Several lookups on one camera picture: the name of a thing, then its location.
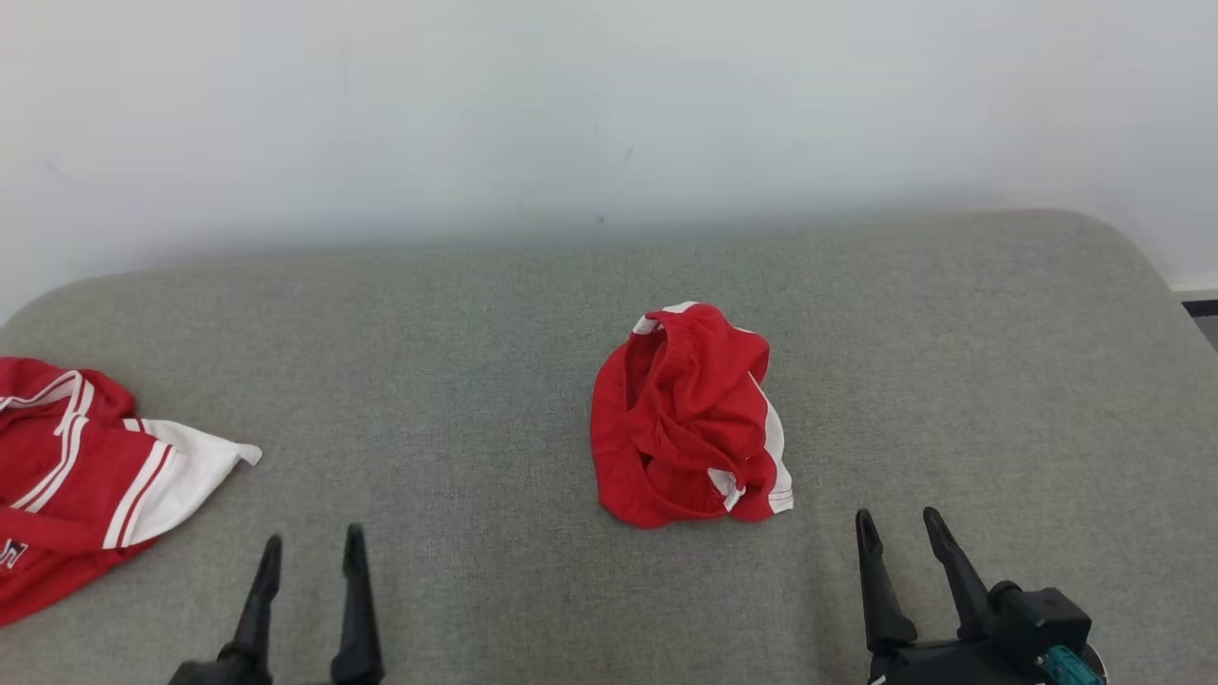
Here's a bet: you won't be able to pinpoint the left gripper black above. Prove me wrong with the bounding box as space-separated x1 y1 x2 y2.
167 523 386 685

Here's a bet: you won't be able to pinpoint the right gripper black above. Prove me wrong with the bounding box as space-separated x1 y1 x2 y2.
855 507 1052 685

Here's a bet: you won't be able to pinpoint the red and white striped shirt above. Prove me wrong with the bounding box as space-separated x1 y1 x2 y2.
0 357 264 629

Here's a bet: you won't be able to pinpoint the red shorts with white trim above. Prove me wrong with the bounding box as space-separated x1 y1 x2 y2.
589 302 795 530

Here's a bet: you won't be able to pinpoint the grey fabric sofa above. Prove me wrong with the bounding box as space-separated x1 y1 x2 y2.
0 209 1218 685

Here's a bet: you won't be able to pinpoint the teal cable plug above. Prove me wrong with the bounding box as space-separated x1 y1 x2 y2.
1037 645 1105 685

